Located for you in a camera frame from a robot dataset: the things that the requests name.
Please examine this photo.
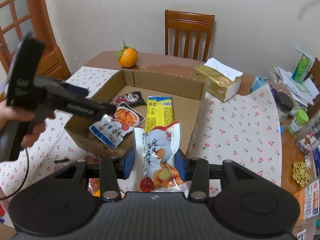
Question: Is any white blue snack packet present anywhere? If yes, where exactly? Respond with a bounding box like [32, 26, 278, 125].
[89, 114, 133, 147]

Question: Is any white chicken feet packet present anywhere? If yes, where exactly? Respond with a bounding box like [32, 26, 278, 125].
[133, 121, 188, 192]

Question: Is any yellow blue noodle packet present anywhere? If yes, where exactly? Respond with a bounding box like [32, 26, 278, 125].
[144, 96, 175, 132]

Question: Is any black red snack packet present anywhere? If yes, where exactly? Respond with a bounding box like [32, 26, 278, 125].
[112, 92, 146, 107]

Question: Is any pink clear snack packet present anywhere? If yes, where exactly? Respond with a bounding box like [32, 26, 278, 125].
[85, 155, 100, 197]

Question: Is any orange snack packet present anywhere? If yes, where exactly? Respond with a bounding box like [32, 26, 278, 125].
[93, 190, 125, 199]

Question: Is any person's left hand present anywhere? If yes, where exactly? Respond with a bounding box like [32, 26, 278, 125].
[0, 100, 46, 148]

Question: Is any wooden chair at left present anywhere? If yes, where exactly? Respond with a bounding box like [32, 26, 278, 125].
[36, 47, 71, 80]

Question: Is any cherry print tablecloth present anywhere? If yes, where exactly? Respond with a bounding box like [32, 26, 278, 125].
[1, 85, 282, 195]

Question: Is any open cardboard box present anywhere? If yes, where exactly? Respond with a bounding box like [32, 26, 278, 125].
[64, 68, 208, 159]

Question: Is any wooden door with glass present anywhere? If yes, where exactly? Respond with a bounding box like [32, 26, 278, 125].
[1, 0, 57, 79]

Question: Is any gold tissue pack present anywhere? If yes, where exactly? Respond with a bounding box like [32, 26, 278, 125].
[192, 57, 243, 102]

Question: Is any orange with green leaf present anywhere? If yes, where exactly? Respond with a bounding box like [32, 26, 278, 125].
[116, 41, 138, 68]

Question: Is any gold ornament coaster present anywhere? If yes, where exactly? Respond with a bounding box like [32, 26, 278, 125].
[292, 161, 309, 187]

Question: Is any light blue small box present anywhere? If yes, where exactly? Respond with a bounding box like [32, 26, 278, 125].
[249, 76, 267, 93]

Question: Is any black lid glass jar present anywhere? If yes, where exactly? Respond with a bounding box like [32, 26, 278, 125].
[274, 91, 295, 124]

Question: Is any clear jar with pens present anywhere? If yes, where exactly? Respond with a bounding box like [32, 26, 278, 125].
[295, 117, 319, 155]

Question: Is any green lid bottle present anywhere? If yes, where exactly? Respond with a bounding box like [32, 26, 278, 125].
[287, 109, 309, 135]

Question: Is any orange label clear box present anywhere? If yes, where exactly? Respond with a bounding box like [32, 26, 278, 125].
[293, 179, 319, 222]

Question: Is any pile of white papers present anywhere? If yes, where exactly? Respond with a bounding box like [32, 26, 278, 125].
[270, 67, 319, 107]

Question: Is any wooden chair at far end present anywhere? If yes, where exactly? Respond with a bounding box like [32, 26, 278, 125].
[164, 9, 215, 61]

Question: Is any wooden chair far right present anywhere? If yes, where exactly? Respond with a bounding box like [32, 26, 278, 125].
[309, 58, 320, 90]

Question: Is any green white carton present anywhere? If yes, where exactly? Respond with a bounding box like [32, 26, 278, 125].
[291, 46, 315, 83]

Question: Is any black cable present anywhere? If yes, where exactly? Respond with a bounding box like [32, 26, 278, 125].
[0, 147, 30, 201]

